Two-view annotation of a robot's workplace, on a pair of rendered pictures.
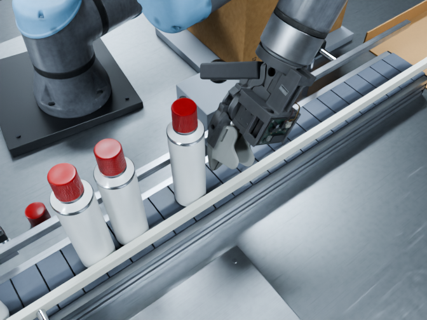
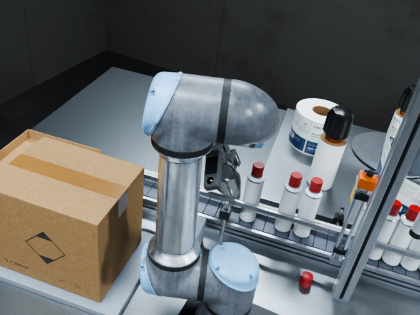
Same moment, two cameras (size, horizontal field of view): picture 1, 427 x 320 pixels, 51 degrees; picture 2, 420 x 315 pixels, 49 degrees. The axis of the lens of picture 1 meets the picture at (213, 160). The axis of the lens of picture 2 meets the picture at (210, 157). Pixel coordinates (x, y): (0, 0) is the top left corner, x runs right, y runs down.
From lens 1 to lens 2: 146 cm
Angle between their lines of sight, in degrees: 83
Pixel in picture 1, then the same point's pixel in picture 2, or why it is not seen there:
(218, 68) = (219, 173)
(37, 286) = (330, 243)
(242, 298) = (271, 187)
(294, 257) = not seen: hidden behind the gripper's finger
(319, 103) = (149, 193)
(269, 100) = (227, 151)
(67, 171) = (315, 179)
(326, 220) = not seen: hidden behind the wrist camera
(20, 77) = not seen: outside the picture
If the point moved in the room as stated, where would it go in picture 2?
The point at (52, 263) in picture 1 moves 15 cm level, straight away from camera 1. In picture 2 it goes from (319, 245) to (316, 283)
